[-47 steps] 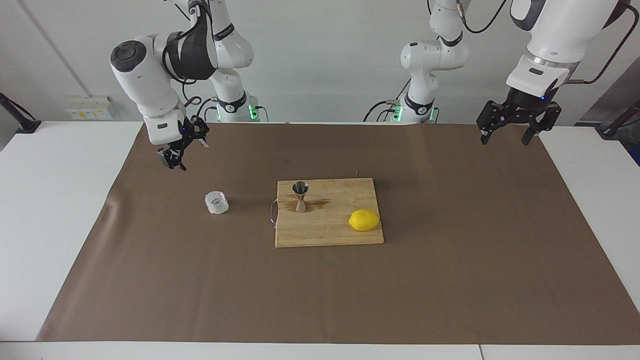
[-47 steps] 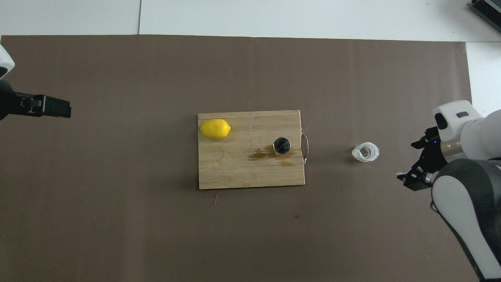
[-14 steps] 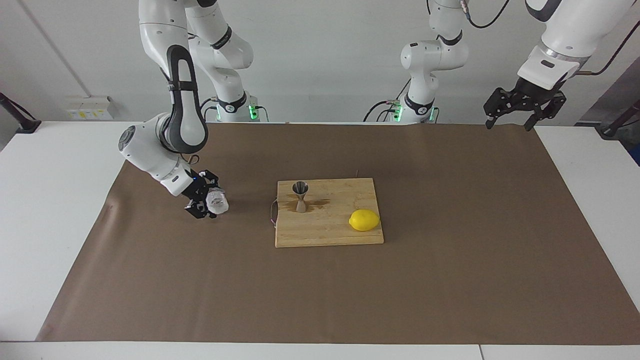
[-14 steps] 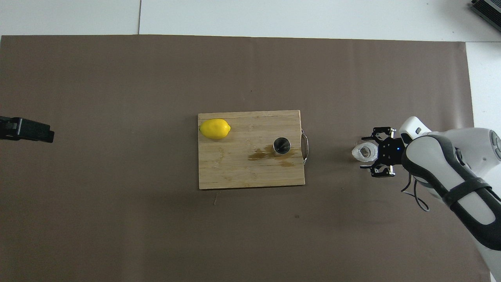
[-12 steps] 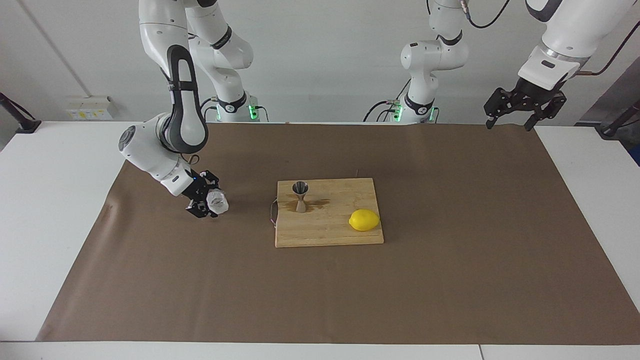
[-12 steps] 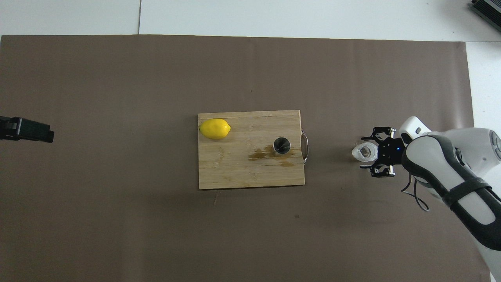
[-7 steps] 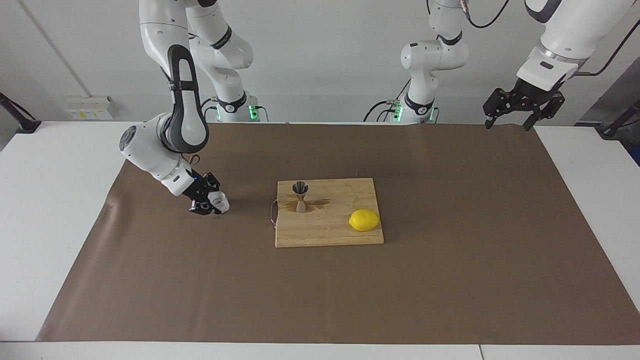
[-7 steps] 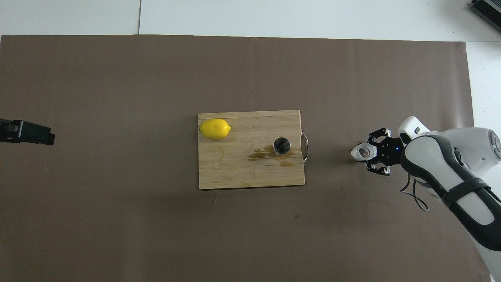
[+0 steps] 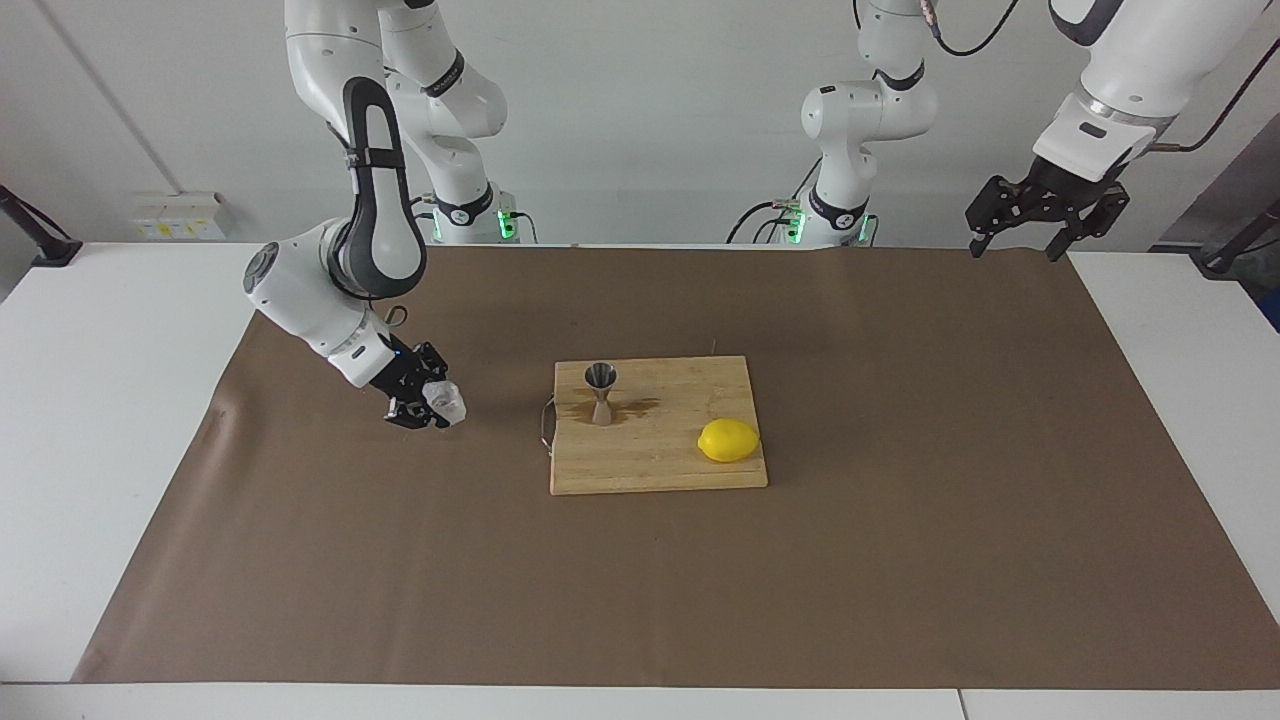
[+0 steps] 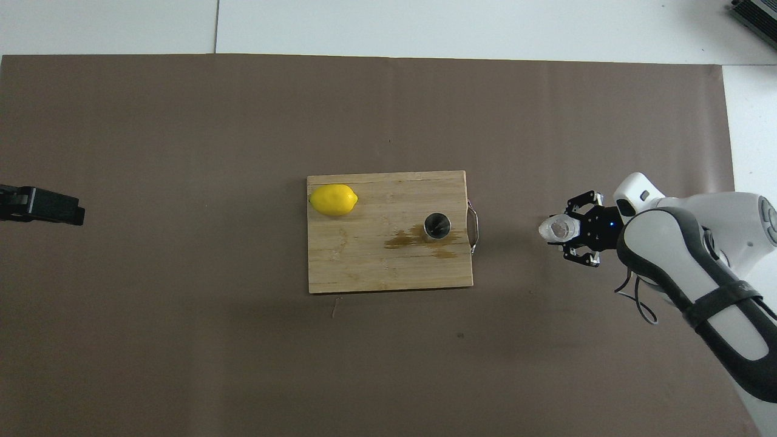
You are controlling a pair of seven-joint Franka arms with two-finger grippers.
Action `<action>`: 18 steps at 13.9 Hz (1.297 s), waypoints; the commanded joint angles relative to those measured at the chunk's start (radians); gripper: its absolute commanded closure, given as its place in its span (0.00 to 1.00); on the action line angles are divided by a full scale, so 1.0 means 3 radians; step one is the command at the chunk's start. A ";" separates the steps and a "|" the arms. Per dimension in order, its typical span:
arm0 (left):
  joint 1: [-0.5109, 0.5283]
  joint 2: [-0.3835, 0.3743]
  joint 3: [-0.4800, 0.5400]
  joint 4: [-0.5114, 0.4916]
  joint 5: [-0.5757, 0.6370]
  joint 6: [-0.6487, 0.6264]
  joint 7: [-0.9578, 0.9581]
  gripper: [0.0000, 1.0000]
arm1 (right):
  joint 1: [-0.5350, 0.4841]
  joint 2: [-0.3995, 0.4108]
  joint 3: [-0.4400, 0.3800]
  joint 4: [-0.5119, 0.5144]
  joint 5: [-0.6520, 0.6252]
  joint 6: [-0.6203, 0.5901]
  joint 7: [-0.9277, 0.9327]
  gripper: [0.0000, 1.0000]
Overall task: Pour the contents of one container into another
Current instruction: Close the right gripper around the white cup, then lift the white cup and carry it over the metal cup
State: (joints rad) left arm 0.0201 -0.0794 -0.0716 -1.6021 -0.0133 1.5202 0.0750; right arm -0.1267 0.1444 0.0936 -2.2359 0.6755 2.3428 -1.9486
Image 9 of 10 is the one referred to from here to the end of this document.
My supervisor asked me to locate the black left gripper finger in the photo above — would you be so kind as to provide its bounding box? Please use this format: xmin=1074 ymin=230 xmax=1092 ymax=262
xmin=965 ymin=175 xmax=1031 ymax=259
xmin=1045 ymin=188 xmax=1131 ymax=263

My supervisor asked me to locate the clear textured glass cup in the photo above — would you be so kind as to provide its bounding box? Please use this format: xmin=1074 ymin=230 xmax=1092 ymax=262
xmin=422 ymin=378 xmax=468 ymax=428

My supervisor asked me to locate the steel double jigger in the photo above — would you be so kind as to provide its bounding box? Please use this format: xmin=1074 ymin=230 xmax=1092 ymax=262
xmin=584 ymin=362 xmax=619 ymax=428

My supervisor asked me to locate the wooden cutting board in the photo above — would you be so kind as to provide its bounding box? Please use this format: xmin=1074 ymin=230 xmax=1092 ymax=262
xmin=537 ymin=355 xmax=769 ymax=497

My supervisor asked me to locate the brown paper table mat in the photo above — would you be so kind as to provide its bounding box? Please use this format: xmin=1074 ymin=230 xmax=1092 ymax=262
xmin=72 ymin=243 xmax=1280 ymax=691

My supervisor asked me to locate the yellow lemon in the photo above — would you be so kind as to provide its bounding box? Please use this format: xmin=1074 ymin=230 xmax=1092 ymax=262
xmin=697 ymin=418 xmax=761 ymax=464

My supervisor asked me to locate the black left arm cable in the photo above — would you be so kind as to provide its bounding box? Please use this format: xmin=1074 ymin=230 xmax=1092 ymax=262
xmin=925 ymin=0 xmax=1280 ymax=154

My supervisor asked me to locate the black base cable bundle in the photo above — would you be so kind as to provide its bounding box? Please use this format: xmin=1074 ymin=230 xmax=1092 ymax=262
xmin=727 ymin=150 xmax=826 ymax=244

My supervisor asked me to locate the white wall socket box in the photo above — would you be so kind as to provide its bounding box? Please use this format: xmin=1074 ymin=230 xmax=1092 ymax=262
xmin=133 ymin=192 xmax=229 ymax=241

